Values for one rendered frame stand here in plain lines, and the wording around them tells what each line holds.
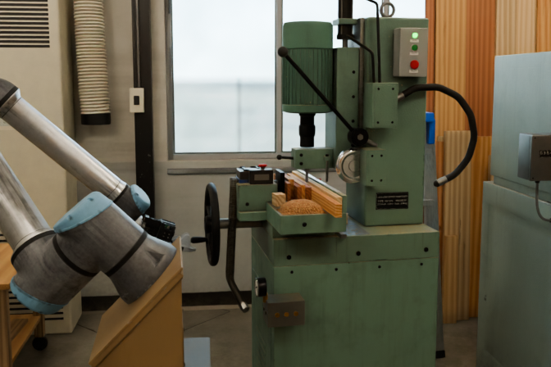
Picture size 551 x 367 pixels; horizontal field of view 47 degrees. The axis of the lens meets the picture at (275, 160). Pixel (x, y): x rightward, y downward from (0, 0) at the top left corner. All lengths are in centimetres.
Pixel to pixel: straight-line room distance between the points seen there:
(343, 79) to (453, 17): 161
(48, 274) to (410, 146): 125
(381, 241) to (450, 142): 148
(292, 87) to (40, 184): 166
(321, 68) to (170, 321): 102
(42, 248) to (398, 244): 113
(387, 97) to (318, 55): 27
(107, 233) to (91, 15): 195
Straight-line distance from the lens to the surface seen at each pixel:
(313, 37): 216
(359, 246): 213
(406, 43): 217
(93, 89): 342
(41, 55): 336
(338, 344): 222
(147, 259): 166
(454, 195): 357
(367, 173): 212
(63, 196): 339
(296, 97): 217
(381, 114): 212
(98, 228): 165
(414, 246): 221
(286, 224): 194
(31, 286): 175
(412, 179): 228
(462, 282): 368
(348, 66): 221
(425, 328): 232
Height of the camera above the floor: 130
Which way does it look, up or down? 7 degrees down
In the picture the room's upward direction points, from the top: straight up
